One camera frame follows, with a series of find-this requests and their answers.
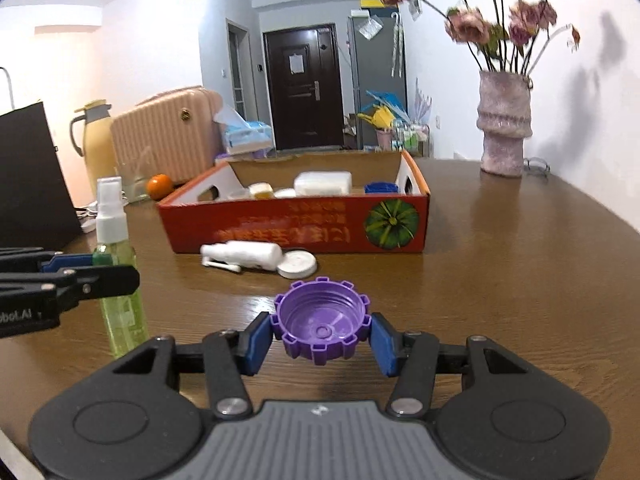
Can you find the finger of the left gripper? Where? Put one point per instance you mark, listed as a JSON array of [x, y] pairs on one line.
[[36, 259]]

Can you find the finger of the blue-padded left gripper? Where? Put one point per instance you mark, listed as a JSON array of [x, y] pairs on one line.
[[228, 357]]

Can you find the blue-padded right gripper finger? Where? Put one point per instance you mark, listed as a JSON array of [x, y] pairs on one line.
[[410, 358]]

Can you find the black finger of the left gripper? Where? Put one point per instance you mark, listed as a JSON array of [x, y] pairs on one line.
[[34, 302]]

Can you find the green spray bottle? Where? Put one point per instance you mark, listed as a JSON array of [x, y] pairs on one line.
[[122, 308]]

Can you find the white spray bottle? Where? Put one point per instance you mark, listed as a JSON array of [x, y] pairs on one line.
[[236, 255]]

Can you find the purple plastic cap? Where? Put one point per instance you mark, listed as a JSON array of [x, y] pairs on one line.
[[321, 320]]

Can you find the blue plastic cap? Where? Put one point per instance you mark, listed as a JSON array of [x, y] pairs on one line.
[[381, 188]]

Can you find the white plastic jug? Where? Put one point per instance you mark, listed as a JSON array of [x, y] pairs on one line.
[[323, 183]]

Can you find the small white cup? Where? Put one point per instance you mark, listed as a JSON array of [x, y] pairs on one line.
[[241, 194]]

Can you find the red and white lint brush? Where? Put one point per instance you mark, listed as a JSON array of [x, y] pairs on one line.
[[285, 193]]

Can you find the black paper bag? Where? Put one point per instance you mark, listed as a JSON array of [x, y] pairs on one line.
[[36, 208]]

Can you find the white round lid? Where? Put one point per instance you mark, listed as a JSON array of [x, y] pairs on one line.
[[297, 265]]

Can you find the yellow thermos jug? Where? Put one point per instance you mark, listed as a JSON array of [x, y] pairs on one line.
[[96, 148]]

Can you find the clear glass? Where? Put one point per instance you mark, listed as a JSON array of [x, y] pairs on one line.
[[135, 175]]

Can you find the orange fruit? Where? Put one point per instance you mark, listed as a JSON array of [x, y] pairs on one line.
[[159, 186]]

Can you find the red cardboard pumpkin box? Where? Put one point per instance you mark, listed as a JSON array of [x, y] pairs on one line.
[[199, 213]]

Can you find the pink ribbed suitcase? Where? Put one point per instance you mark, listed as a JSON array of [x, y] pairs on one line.
[[178, 128]]

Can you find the tissue pack blue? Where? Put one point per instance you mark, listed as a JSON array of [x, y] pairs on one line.
[[240, 136]]

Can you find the yellow blue toy pile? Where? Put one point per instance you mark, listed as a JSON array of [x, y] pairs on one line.
[[384, 124]]

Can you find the eyeglasses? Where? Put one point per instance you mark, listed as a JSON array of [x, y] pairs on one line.
[[536, 166]]

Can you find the pink textured vase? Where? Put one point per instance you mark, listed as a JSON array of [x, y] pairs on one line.
[[505, 118]]

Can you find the dark entrance door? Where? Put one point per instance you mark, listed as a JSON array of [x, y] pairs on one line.
[[305, 89]]

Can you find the grey refrigerator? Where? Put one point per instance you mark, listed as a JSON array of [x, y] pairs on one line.
[[376, 60]]

